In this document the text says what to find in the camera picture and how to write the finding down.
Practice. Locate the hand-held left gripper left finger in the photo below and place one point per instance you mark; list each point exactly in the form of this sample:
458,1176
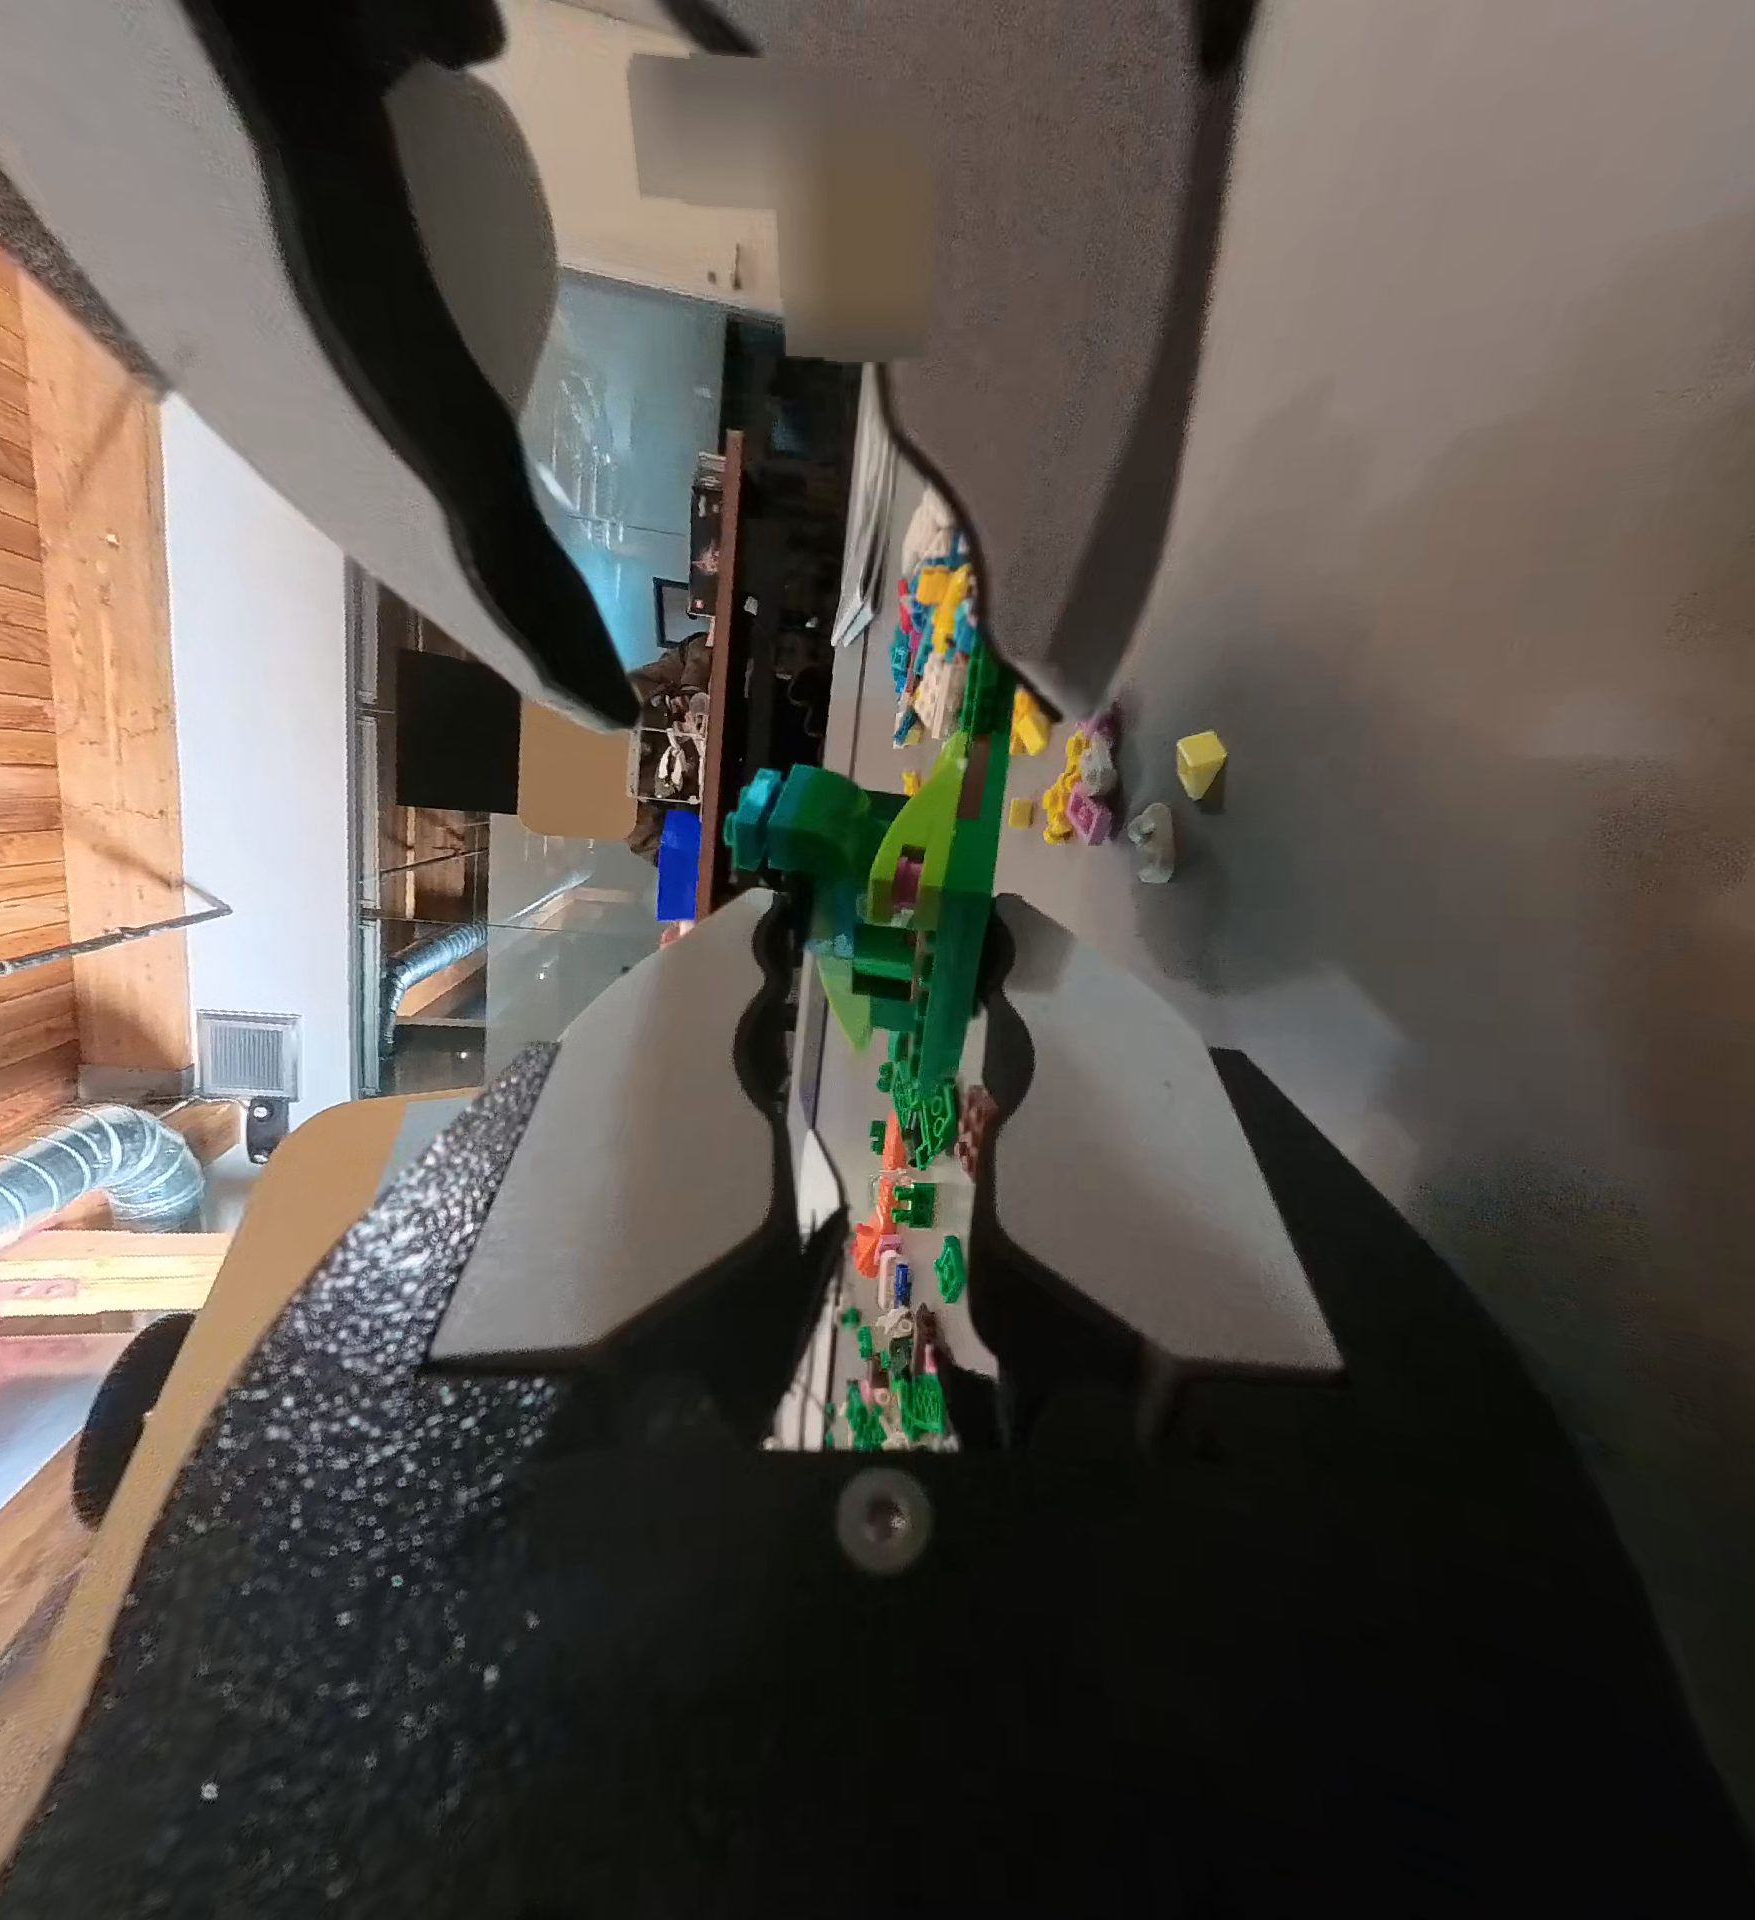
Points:
623,1199

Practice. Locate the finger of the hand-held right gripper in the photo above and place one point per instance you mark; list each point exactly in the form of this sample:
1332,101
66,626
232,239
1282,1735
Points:
143,180
1072,375

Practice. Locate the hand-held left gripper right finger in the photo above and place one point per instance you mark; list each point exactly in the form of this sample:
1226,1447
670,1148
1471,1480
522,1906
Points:
1149,1199

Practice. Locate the pile of colourful toy bricks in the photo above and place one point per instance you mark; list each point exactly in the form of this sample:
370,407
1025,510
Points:
938,614

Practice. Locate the green toy brick model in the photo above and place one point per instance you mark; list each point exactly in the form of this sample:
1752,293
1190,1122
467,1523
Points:
954,900

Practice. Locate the dark boxed set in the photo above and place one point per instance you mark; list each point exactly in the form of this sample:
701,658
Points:
712,517

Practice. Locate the scatter of green toy bricks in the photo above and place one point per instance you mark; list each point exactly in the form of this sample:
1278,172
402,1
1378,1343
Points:
923,1111

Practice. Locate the orange brick separator tool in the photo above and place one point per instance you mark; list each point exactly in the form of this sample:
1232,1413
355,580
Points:
871,1245

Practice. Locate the flat instruction booklet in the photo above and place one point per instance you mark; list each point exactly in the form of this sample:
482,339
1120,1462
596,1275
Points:
865,555

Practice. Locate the wooden book stand board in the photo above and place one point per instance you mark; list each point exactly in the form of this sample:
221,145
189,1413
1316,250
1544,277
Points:
323,1153

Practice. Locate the blue storage bin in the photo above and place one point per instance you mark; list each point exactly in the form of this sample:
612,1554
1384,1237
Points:
681,863

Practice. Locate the white clip toy brick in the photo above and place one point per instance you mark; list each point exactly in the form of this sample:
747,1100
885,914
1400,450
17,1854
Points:
1151,840

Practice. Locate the long wooden-edged table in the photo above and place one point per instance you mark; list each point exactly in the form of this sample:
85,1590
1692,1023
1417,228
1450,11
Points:
733,496

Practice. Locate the scattered pink yellow toy bricks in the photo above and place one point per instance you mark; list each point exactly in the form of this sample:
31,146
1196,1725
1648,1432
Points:
1080,809

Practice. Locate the yellow slope toy brick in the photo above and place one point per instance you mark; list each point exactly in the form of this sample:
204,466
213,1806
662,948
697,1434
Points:
1201,761

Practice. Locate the silver flexible air duct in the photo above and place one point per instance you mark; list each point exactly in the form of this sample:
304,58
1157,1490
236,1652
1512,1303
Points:
52,1183
428,953

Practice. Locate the wall air vent grille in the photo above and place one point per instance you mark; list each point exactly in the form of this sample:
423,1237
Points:
247,1054

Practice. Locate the black wall screen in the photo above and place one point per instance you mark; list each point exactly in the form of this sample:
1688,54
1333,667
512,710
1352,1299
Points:
458,727

